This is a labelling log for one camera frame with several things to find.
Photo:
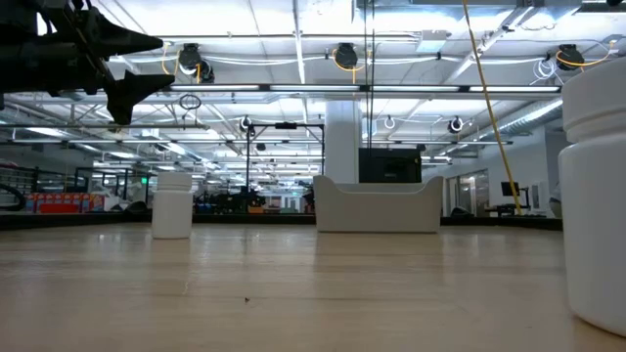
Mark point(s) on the black computer box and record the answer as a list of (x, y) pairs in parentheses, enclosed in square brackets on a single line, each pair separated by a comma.
[(389, 166)]

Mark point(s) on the small black monitor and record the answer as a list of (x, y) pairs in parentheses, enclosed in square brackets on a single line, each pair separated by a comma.
[(510, 189)]

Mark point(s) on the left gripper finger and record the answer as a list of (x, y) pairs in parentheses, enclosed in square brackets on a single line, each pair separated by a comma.
[(127, 43), (128, 95)]

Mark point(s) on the white plastic pill bottle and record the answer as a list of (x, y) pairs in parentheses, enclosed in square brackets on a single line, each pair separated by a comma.
[(172, 210), (596, 205)]

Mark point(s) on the long ceiling light bar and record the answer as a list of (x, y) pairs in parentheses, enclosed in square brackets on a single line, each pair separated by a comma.
[(313, 88)]

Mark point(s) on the black aluminium table frame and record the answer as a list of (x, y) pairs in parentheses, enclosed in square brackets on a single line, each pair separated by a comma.
[(254, 219)]

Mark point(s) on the small black ceiling reel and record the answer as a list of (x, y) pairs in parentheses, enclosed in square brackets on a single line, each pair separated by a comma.
[(456, 124), (245, 123)]

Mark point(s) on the white building column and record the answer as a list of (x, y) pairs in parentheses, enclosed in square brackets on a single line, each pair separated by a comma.
[(342, 142)]

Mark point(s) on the black background rig frame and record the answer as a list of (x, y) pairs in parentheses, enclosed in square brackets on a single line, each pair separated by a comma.
[(248, 156)]

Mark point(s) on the red and blue boxes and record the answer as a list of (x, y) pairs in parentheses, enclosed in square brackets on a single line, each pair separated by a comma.
[(63, 202)]

